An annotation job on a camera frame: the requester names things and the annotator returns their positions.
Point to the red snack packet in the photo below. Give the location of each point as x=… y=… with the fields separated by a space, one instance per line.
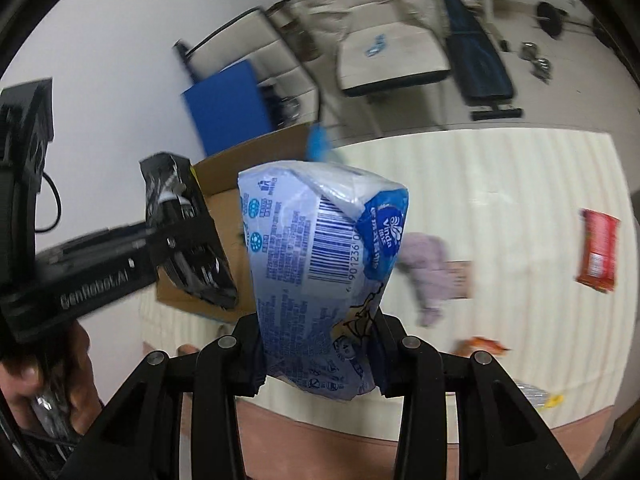
x=598 y=250

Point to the white blue tissue packet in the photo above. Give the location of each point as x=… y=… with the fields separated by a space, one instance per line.
x=310 y=270

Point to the small blue item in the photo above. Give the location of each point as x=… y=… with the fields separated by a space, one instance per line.
x=376 y=45

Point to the brown paper tag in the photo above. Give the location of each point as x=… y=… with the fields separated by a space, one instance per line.
x=461 y=280

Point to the small metal dumbbells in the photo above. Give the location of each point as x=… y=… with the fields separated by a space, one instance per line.
x=537 y=60

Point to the black blue weight bench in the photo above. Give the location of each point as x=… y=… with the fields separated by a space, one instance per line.
x=477 y=55

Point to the black barbell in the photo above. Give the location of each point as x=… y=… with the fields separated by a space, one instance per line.
x=550 y=17

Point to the black crinkled plastic packet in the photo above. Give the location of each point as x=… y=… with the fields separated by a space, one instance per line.
x=167 y=182

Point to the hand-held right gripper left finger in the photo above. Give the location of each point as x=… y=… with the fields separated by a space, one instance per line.
x=247 y=355

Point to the silver yellow snack packet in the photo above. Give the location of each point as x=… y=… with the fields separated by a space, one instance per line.
x=537 y=394

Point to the person's left hand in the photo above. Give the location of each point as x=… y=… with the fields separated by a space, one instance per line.
x=82 y=375

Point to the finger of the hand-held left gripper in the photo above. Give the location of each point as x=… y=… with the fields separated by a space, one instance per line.
x=200 y=265

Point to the cream cushioned chair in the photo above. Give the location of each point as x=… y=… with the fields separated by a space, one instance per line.
x=395 y=60

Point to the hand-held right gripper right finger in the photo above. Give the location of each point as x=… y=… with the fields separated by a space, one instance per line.
x=391 y=360

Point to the orange snack packet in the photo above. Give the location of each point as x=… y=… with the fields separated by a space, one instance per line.
x=482 y=346

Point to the blue flat board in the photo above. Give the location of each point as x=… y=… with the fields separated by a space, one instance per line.
x=227 y=107

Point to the pale purple soft cloth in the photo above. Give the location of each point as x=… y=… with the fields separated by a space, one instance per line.
x=425 y=270

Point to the cardboard box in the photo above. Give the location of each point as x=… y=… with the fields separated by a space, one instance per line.
x=227 y=220

